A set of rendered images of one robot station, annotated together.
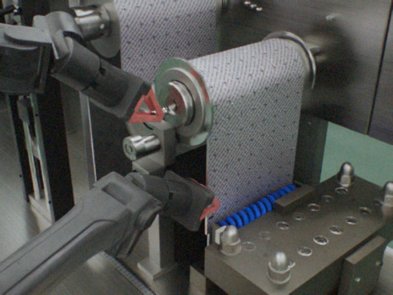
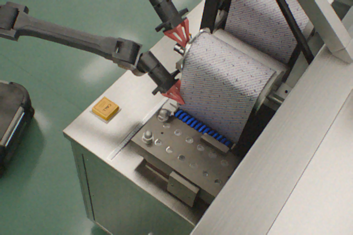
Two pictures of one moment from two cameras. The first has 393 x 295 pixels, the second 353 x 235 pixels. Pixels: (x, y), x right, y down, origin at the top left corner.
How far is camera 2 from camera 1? 1.07 m
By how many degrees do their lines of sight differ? 55
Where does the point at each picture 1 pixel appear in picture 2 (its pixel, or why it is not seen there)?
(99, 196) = (112, 41)
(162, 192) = (148, 67)
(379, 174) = not seen: outside the picture
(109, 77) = (160, 10)
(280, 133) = (230, 112)
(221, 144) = (190, 81)
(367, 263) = (180, 186)
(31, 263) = (67, 33)
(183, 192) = (159, 78)
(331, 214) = (208, 164)
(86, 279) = not seen: hidden behind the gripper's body
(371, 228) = (200, 184)
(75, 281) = not seen: hidden behind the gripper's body
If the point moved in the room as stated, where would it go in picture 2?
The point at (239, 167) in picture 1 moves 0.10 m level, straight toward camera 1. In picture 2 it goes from (199, 101) to (167, 102)
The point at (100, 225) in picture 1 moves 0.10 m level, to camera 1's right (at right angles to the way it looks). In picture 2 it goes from (97, 47) to (101, 72)
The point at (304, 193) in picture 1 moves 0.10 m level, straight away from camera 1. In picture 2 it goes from (218, 147) to (249, 149)
